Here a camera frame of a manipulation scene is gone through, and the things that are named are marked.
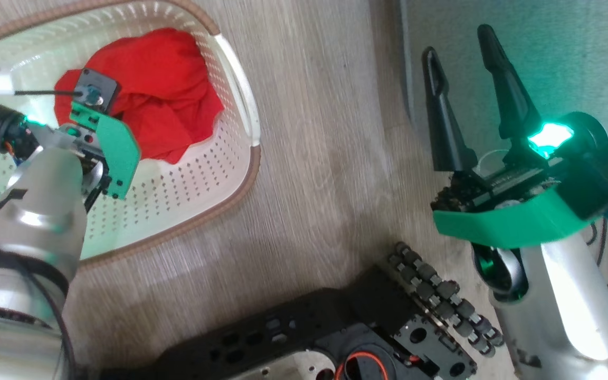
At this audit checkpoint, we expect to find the white perforated laundry basket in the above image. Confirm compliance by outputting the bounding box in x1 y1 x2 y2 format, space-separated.
0 0 261 270

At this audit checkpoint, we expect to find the black roller wheel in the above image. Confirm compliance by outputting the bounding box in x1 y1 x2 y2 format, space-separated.
386 242 506 360

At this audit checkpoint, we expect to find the right gripper green guard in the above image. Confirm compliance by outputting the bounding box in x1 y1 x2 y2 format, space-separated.
422 24 596 250

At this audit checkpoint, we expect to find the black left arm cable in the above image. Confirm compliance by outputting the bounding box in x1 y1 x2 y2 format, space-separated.
0 240 76 380

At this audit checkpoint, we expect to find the red cloth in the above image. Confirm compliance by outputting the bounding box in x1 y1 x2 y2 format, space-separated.
53 27 225 165

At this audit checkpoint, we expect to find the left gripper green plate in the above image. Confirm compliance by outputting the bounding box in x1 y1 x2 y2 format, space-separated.
61 69 141 200

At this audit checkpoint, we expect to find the thin black camera cable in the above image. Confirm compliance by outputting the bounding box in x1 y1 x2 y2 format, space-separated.
0 89 86 99

